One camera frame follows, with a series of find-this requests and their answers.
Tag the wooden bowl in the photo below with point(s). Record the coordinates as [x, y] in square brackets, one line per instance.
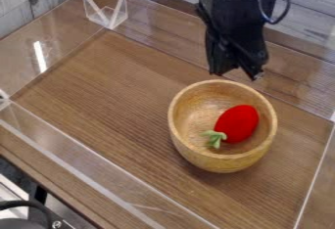
[192, 113]

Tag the clear acrylic corner bracket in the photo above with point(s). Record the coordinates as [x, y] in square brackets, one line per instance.
[107, 17]

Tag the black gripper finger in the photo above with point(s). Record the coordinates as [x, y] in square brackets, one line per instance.
[220, 55]
[251, 63]

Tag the clear acrylic tray wall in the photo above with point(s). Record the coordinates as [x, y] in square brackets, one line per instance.
[97, 188]

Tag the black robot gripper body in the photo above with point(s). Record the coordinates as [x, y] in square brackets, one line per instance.
[236, 20]

